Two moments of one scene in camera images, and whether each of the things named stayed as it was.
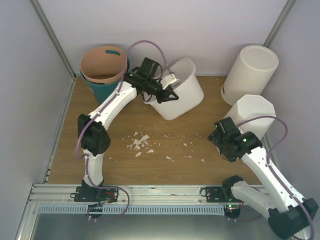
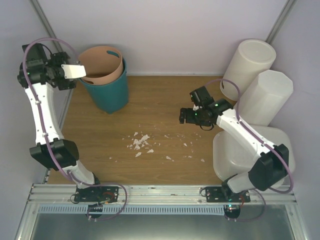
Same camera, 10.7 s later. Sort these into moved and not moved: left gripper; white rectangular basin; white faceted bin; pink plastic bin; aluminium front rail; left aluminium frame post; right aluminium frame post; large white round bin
Moved: left gripper; white faceted bin; white rectangular basin; large white round bin
Not moved: pink plastic bin; left aluminium frame post; right aluminium frame post; aluminium front rail
